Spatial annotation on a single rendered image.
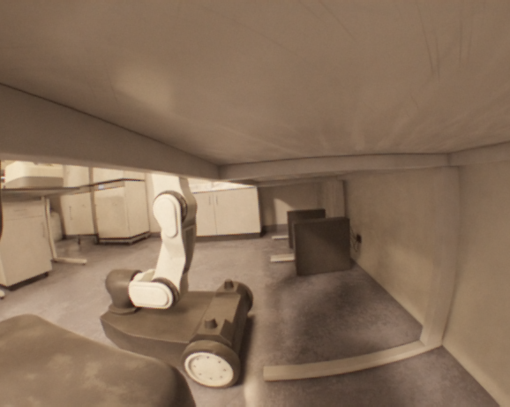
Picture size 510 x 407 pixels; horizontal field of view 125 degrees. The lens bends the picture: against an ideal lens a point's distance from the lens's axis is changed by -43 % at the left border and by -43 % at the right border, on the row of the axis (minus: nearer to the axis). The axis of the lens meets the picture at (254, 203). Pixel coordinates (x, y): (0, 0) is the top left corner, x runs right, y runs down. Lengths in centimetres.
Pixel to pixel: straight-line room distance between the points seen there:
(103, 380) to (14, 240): 228
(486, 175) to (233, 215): 287
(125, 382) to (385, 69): 35
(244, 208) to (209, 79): 299
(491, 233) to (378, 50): 73
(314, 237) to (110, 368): 158
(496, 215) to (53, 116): 88
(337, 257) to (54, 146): 176
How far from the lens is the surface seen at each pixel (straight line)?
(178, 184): 88
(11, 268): 250
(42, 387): 32
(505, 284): 82
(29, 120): 17
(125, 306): 114
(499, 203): 79
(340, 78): 18
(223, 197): 316
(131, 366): 30
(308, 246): 173
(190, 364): 85
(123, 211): 375
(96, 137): 21
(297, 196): 370
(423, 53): 16
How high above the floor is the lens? 66
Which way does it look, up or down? 3 degrees down
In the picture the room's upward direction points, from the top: 5 degrees counter-clockwise
